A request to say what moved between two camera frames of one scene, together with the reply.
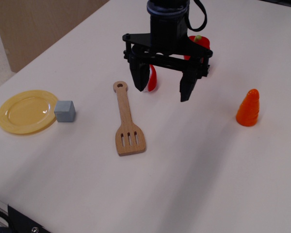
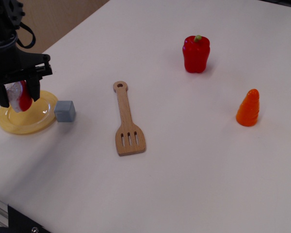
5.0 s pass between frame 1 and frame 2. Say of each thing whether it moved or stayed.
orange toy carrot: stayed
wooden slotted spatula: stayed
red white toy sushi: moved
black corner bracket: stayed
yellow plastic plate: stayed
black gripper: moved
